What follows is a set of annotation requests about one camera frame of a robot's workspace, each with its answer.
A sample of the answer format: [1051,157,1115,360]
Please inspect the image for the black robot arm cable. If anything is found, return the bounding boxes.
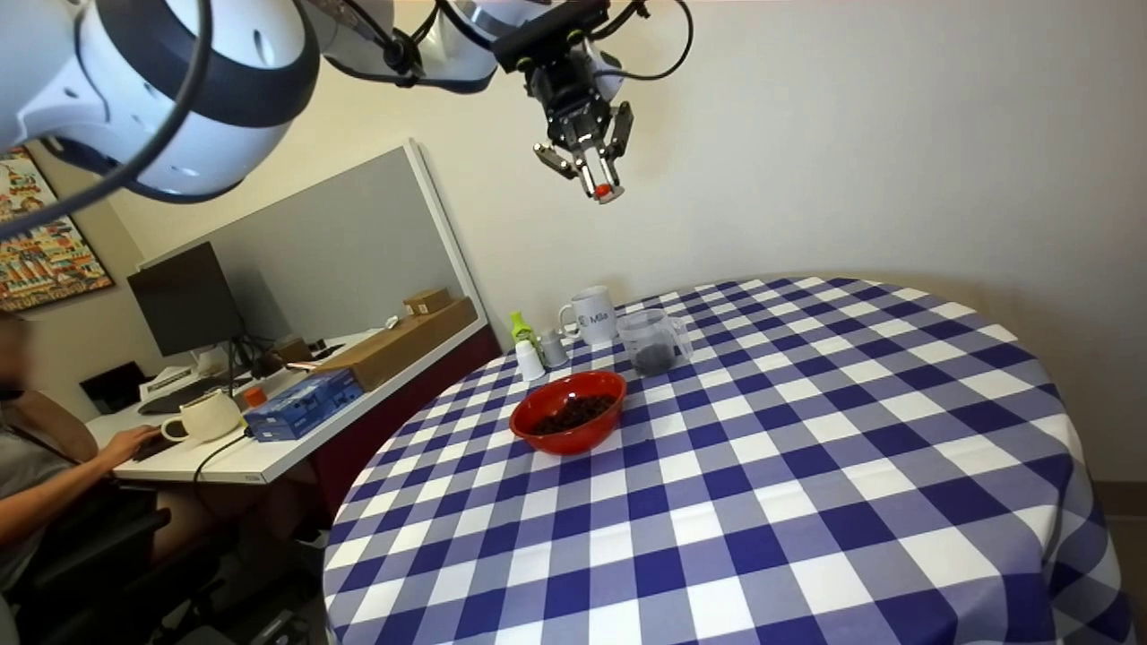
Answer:
[0,0,698,243]

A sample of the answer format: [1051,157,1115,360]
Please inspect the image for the blue white checkered tablecloth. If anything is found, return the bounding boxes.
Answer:
[318,277,1137,645]

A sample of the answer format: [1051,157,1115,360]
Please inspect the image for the blue rectangular box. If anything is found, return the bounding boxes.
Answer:
[241,371,367,445]

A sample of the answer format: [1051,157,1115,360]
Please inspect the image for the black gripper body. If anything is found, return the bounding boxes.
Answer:
[524,48,627,156]

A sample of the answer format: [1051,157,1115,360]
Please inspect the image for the black office chair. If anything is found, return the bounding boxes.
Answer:
[0,479,326,645]

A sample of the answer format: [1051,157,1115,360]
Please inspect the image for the black computer monitor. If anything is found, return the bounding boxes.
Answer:
[127,239,251,361]

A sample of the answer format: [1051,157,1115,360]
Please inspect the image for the white translucent mug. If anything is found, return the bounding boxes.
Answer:
[552,282,621,360]

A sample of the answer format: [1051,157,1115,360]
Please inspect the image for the long brown cardboard box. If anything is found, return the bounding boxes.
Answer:
[311,287,481,394]

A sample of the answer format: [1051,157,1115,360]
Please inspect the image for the grey white-framed partition panel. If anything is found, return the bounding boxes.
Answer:
[122,141,495,361]

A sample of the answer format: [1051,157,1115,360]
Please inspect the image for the white office desk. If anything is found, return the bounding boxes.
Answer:
[83,317,495,491]

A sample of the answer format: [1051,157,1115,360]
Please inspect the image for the black desk cable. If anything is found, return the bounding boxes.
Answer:
[190,426,251,489]

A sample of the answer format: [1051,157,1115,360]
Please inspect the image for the white bottle green cap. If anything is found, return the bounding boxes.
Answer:
[506,311,548,392]

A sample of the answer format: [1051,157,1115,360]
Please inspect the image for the seated person grey shirt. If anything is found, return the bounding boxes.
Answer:
[0,311,164,586]

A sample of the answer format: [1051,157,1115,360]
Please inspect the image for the framed colourful wall picture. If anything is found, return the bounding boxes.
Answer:
[0,146,117,317]

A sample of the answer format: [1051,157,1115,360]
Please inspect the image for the clear plastic jug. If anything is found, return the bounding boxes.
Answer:
[614,305,694,381]

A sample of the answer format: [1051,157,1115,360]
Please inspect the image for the white coffee mug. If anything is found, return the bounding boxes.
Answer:
[156,392,248,449]

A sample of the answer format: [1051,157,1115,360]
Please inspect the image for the small grey glass jar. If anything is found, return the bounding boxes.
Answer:
[539,330,572,372]

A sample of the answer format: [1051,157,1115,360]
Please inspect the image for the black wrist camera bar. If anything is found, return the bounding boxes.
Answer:
[490,0,614,73]

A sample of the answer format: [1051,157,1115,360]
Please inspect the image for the red plastic bowl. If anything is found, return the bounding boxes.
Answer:
[506,371,630,458]

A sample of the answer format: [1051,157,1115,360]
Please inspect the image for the small black box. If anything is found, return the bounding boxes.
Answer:
[76,360,153,418]

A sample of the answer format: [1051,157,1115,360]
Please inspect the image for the dark red desk cabinet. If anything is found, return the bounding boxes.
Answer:
[311,326,506,515]

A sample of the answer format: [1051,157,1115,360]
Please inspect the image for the white desk phone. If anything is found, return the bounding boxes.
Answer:
[134,361,229,418]

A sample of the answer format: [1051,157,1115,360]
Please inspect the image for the dark bits in bowl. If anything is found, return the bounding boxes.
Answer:
[532,392,616,439]

